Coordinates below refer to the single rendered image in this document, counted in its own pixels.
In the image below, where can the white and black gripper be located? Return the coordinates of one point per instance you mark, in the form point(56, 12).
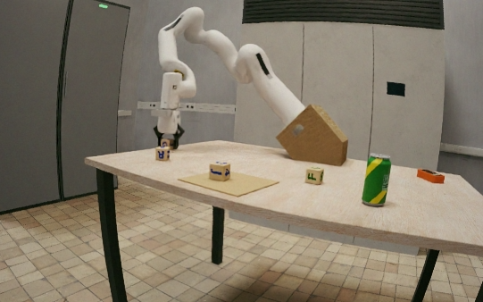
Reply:
point(169, 125)

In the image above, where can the green and yellow striped drink can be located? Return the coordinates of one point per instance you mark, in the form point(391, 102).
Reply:
point(376, 180)

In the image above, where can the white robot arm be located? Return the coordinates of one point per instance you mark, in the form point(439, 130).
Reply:
point(274, 93)

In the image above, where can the tan flat mat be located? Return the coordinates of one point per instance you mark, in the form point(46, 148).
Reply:
point(237, 185)

